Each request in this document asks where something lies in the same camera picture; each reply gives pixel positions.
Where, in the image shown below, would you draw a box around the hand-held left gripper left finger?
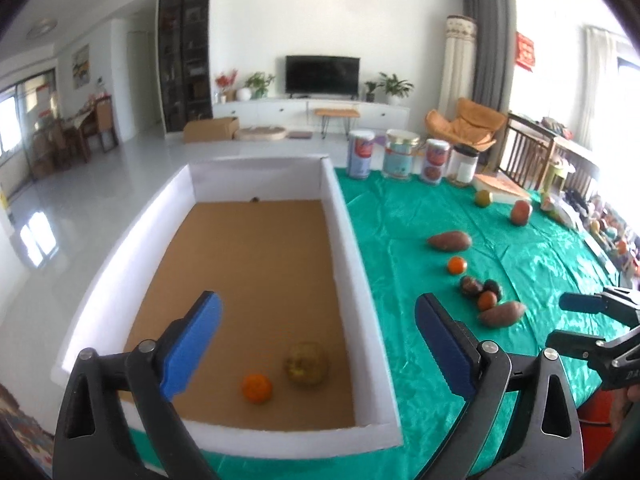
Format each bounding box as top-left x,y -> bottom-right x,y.
52,290 -> 223,480

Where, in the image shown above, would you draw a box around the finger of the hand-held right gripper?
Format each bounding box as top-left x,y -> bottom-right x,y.
545,326 -> 640,368
558,286 -> 640,327

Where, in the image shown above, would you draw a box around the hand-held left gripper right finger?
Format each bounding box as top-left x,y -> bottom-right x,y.
414,292 -> 586,480

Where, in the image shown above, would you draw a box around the red apple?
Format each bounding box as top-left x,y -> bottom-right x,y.
509,200 -> 533,226

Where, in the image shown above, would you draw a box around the white cardboard box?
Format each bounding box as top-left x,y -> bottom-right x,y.
50,156 -> 405,461

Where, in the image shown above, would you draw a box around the red clothing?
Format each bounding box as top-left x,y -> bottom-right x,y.
577,390 -> 621,428

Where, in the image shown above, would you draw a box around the reddish brown sweet potato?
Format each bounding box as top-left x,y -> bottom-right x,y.
477,301 -> 528,329
426,230 -> 473,253

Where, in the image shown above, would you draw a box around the colourful clutter pile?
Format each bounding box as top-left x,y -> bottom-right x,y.
580,200 -> 640,281

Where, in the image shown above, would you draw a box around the white plastic bag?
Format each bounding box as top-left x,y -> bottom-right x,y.
540,192 -> 581,231

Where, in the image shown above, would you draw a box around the brownish green pear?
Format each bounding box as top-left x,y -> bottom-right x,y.
283,342 -> 331,389

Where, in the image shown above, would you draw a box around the pale green stool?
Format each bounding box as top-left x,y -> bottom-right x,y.
540,160 -> 571,196

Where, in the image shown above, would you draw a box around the green tablecloth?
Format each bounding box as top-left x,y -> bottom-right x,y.
125,167 -> 631,480

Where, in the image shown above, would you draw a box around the dark wooden railing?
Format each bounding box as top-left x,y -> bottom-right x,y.
492,112 -> 558,191

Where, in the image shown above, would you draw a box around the clear jar with black lid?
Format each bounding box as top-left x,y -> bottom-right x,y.
446,144 -> 482,189

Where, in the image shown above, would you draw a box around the red label tin can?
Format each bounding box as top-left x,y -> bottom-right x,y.
420,138 -> 452,186

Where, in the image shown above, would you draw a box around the patterned rug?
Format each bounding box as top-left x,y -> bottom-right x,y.
0,382 -> 56,480

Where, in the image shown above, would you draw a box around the glass jar with gold lid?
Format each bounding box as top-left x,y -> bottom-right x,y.
381,129 -> 421,181

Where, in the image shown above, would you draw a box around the orange lounge chair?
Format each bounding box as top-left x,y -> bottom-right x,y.
425,97 -> 508,153

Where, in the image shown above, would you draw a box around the white curtain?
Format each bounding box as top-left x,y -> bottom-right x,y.
580,25 -> 621,151

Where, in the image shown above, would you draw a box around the brown cardboard box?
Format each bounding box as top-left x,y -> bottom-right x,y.
182,116 -> 241,143

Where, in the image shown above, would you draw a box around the round beige cushion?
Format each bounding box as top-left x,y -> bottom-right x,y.
234,126 -> 287,143

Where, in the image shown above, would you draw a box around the wooden dining chair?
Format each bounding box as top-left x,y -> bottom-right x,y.
95,97 -> 119,153

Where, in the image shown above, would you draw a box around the white television cabinet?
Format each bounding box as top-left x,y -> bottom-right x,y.
212,97 -> 411,133

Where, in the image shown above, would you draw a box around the small wooden side table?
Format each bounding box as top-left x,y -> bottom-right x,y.
315,107 -> 361,138

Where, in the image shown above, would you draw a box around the red window decoration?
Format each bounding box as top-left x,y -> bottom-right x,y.
515,31 -> 537,70

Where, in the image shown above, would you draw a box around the large leafy potted plant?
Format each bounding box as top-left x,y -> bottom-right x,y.
378,72 -> 415,106

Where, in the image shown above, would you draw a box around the red flowers in vase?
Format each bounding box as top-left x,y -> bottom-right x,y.
215,70 -> 238,103

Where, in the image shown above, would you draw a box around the grey curtain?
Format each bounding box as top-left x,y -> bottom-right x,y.
462,0 -> 516,111

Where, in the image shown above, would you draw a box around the green potted plant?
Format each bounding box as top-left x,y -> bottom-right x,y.
245,72 -> 276,100

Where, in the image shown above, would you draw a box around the white standing air conditioner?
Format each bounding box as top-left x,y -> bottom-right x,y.
437,15 -> 478,116

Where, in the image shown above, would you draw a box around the tall dark display cabinet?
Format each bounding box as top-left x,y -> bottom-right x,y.
158,0 -> 212,135

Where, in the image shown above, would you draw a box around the black television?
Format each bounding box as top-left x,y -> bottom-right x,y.
285,55 -> 361,98

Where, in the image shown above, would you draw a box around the framed wall painting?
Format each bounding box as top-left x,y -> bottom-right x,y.
71,44 -> 91,86

